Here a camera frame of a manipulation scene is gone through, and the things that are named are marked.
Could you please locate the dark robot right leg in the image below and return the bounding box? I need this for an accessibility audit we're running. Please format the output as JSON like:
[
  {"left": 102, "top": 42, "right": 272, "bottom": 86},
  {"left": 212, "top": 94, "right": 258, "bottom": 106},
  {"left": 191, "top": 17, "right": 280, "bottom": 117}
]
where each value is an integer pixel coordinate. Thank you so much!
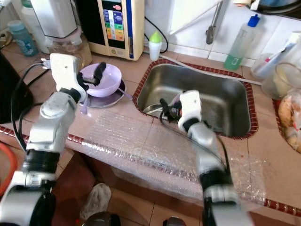
[{"left": 162, "top": 217, "right": 190, "bottom": 226}]

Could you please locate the dark robot left leg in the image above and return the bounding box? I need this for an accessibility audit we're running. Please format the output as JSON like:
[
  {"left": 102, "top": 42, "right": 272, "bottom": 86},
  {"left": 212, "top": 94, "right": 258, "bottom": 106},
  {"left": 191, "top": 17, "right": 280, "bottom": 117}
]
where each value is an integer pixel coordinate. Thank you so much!
[{"left": 85, "top": 212, "right": 121, "bottom": 226}]

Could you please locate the clear bubble wrap sheet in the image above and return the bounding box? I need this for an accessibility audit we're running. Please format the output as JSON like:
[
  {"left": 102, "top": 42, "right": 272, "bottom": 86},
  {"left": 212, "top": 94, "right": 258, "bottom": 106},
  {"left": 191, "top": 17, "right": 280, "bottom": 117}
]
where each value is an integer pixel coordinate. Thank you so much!
[{"left": 75, "top": 113, "right": 266, "bottom": 208}]

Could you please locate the pale lavender plastic spoon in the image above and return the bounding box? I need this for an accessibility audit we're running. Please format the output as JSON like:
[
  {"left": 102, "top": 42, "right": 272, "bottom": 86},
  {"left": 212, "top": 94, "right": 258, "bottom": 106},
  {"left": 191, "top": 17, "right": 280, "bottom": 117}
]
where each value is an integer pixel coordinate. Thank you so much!
[{"left": 122, "top": 87, "right": 136, "bottom": 101}]

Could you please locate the small steel bowl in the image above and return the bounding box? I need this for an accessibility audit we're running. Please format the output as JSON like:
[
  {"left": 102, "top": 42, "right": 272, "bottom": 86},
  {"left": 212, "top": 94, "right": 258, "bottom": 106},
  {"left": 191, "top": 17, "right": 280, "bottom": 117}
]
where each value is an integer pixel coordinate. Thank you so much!
[{"left": 141, "top": 104, "right": 165, "bottom": 117}]

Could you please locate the clear bottle green liquid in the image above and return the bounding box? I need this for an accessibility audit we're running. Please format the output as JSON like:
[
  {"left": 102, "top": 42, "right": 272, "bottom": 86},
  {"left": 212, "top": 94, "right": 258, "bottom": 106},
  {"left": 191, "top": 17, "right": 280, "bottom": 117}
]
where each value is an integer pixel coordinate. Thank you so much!
[{"left": 222, "top": 14, "right": 261, "bottom": 71}]

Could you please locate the wide glass jar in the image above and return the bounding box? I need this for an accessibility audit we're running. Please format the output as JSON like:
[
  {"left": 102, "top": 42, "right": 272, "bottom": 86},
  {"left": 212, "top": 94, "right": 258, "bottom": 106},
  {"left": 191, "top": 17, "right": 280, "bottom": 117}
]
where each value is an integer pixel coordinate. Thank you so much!
[{"left": 261, "top": 61, "right": 301, "bottom": 99}]

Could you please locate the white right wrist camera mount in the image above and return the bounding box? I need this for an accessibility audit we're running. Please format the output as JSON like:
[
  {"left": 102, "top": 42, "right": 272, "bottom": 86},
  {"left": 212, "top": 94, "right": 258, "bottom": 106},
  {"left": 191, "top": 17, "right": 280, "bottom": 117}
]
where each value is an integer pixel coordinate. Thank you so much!
[{"left": 178, "top": 89, "right": 203, "bottom": 132}]

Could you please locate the crumpled grey cloth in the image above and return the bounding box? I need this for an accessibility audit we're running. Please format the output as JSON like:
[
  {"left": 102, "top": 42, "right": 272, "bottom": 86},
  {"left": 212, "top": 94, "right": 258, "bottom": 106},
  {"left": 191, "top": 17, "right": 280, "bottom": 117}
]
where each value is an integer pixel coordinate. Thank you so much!
[{"left": 79, "top": 183, "right": 112, "bottom": 222}]

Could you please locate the clear plastic cup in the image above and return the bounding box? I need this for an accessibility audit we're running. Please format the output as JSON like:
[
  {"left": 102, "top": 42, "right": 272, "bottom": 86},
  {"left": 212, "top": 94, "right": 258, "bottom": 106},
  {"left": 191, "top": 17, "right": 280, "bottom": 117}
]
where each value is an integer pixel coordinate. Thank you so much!
[{"left": 250, "top": 52, "right": 283, "bottom": 80}]

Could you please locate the bag of bread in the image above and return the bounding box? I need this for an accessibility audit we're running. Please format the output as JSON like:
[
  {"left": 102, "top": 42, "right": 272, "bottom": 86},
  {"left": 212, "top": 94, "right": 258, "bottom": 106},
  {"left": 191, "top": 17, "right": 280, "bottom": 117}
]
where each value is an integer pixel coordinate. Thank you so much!
[{"left": 277, "top": 89, "right": 301, "bottom": 153}]

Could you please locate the white plastic jug green lid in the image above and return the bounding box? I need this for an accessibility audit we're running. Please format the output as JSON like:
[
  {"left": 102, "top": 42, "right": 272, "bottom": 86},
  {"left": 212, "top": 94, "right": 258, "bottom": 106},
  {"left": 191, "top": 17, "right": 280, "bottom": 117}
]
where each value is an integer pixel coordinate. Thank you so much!
[{"left": 20, "top": 0, "right": 50, "bottom": 53}]

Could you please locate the purple plastic bowl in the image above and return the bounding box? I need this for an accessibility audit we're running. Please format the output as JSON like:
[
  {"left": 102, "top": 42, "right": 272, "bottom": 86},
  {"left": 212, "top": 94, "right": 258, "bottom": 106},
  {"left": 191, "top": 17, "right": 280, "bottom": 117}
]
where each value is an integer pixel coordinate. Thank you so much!
[
  {"left": 168, "top": 92, "right": 186, "bottom": 106},
  {"left": 79, "top": 63, "right": 123, "bottom": 98}
]

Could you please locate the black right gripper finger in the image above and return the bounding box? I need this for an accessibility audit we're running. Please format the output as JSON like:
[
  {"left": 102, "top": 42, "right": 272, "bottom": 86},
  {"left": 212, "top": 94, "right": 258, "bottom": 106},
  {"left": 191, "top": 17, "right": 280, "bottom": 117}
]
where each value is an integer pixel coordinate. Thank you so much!
[{"left": 159, "top": 97, "right": 171, "bottom": 124}]

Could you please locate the white squeeze tube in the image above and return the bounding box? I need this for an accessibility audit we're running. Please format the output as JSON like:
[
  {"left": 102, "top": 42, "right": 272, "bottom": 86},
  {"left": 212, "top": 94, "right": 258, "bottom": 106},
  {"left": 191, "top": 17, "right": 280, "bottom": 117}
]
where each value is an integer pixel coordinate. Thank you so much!
[{"left": 256, "top": 31, "right": 301, "bottom": 78}]

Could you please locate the teal plastic bottle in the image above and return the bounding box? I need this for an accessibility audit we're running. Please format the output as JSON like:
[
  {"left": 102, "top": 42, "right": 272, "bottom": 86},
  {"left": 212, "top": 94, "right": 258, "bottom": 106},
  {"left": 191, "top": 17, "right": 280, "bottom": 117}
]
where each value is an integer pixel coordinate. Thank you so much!
[{"left": 7, "top": 20, "right": 38, "bottom": 57}]

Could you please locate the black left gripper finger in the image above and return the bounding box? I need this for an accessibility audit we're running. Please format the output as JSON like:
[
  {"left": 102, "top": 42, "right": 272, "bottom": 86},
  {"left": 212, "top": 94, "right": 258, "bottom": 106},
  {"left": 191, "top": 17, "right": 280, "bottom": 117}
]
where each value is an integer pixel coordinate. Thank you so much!
[{"left": 93, "top": 61, "right": 107, "bottom": 85}]

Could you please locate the thin white hose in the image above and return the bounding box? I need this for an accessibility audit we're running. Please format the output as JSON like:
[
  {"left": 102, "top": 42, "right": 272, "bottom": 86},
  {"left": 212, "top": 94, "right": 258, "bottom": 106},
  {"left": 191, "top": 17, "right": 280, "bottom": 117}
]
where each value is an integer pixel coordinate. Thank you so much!
[{"left": 162, "top": 54, "right": 263, "bottom": 85}]

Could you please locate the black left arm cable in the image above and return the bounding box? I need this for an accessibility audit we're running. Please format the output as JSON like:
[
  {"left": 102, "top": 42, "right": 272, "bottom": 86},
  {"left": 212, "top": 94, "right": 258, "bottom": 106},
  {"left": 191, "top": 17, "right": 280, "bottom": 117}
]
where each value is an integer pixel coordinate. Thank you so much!
[{"left": 10, "top": 61, "right": 55, "bottom": 151}]

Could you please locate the black kitchen appliance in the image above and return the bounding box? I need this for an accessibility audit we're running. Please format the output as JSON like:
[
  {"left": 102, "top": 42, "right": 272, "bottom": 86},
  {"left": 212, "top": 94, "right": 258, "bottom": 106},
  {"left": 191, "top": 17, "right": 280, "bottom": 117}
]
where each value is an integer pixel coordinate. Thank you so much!
[{"left": 0, "top": 52, "right": 34, "bottom": 123}]

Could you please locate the small white bottle green nozzle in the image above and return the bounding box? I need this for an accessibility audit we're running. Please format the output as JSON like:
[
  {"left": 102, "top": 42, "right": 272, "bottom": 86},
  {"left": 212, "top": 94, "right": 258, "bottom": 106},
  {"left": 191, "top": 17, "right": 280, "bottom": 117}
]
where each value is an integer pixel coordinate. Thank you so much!
[{"left": 147, "top": 30, "right": 163, "bottom": 61}]

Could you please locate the grey wall tap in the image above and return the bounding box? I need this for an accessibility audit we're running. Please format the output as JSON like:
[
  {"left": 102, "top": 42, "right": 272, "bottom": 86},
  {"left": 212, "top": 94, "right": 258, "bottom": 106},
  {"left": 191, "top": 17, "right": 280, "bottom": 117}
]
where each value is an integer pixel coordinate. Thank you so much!
[{"left": 205, "top": 2, "right": 225, "bottom": 45}]

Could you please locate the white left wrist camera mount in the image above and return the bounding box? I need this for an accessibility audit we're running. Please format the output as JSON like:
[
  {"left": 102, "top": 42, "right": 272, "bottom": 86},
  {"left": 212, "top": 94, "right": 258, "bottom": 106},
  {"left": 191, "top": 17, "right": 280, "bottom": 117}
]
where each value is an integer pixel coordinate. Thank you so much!
[{"left": 49, "top": 53, "right": 87, "bottom": 102}]

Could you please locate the black power cable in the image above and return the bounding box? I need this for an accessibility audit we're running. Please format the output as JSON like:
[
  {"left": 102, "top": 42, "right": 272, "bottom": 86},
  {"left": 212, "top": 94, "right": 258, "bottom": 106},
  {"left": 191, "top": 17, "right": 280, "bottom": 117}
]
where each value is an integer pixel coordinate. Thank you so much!
[{"left": 143, "top": 16, "right": 169, "bottom": 52}]

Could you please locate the beige water ionizer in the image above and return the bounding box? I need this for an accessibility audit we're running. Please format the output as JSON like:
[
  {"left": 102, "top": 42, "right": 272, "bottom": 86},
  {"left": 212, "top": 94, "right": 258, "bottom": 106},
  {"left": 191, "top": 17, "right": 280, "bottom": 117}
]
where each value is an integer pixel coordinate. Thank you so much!
[{"left": 75, "top": 0, "right": 145, "bottom": 61}]

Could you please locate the orange hose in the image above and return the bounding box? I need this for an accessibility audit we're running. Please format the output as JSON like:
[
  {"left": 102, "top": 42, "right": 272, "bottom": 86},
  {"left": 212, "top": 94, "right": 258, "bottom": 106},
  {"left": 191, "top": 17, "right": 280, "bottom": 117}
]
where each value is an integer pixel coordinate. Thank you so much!
[{"left": 0, "top": 141, "right": 16, "bottom": 196}]

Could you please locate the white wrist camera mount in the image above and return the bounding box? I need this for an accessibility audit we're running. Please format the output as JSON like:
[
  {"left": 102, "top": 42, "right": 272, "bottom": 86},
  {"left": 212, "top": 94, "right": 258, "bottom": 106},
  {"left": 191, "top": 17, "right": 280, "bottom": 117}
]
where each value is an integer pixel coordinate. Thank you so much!
[
  {"left": 49, "top": 53, "right": 87, "bottom": 102},
  {"left": 178, "top": 89, "right": 203, "bottom": 132}
]

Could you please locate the round steel plate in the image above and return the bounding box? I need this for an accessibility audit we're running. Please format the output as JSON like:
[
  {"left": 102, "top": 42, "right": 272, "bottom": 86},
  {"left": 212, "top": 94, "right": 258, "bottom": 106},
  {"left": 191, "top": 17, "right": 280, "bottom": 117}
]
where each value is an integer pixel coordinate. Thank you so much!
[{"left": 85, "top": 80, "right": 127, "bottom": 109}]

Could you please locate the dark pan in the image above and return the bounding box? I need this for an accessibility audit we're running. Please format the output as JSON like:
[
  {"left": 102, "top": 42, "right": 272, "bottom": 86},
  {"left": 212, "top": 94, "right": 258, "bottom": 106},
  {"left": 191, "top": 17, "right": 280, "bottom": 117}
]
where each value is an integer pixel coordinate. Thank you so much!
[{"left": 233, "top": 0, "right": 301, "bottom": 17}]

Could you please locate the dark robot leg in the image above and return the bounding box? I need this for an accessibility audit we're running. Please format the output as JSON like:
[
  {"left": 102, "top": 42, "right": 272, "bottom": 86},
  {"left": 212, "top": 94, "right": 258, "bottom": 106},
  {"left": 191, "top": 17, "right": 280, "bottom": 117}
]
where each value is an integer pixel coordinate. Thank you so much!
[
  {"left": 85, "top": 212, "right": 121, "bottom": 226},
  {"left": 162, "top": 217, "right": 190, "bottom": 226}
]

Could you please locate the stainless steel sink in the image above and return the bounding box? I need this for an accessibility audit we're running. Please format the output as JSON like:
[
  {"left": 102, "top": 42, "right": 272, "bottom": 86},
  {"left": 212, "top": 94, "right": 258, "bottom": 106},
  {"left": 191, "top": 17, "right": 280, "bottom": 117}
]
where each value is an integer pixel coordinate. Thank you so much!
[{"left": 136, "top": 64, "right": 253, "bottom": 138}]

